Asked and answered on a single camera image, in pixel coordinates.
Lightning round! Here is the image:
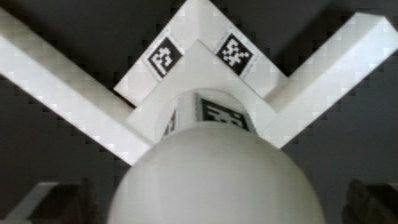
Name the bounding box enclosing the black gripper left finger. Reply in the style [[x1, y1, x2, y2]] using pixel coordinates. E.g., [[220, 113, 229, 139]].
[[0, 179, 99, 224]]

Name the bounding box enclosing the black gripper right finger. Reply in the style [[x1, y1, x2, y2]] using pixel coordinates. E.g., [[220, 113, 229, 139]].
[[341, 180, 398, 224]]

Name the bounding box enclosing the white lamp bulb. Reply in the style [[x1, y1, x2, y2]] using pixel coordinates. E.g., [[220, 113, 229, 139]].
[[104, 93, 328, 224]]

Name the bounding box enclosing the white lamp base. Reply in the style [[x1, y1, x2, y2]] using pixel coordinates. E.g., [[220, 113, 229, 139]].
[[115, 0, 287, 145]]

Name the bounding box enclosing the white fence wall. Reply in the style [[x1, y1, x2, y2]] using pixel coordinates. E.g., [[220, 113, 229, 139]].
[[0, 9, 398, 162]]

